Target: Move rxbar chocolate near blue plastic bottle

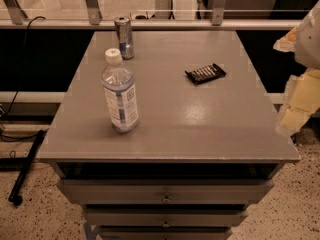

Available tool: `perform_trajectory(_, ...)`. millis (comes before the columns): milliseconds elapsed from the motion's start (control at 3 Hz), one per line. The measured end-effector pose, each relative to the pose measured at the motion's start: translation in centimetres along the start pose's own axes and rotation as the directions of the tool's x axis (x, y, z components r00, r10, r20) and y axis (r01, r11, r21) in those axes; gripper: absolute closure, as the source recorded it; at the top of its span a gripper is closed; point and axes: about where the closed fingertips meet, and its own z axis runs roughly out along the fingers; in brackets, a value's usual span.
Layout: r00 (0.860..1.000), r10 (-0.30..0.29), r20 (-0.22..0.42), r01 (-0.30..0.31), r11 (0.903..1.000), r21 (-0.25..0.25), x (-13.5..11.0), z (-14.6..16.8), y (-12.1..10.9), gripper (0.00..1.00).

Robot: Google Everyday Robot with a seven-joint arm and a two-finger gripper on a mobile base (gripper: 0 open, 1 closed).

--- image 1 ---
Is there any clear plastic water bottle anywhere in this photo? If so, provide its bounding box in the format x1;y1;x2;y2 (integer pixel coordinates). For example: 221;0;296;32
101;48;139;133

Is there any black rod on floor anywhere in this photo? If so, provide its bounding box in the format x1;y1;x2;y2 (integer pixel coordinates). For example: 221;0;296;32
8;130;46;206

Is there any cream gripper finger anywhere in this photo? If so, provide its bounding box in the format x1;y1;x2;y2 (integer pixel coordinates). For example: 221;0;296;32
273;27;298;52
275;68;320;137

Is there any black cable on floor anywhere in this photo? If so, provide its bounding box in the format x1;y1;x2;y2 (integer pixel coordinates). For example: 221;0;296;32
0;15;47;143

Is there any silver blue drink can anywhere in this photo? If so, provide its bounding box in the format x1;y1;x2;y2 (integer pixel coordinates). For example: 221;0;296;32
114;16;134;60

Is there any grey metal drawer cabinet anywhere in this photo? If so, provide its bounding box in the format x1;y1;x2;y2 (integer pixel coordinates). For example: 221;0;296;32
38;31;299;240

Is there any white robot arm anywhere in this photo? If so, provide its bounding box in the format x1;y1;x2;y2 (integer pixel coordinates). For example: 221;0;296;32
273;1;320;136

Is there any metal window rail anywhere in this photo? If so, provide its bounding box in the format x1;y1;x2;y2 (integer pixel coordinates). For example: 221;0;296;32
0;0;301;30

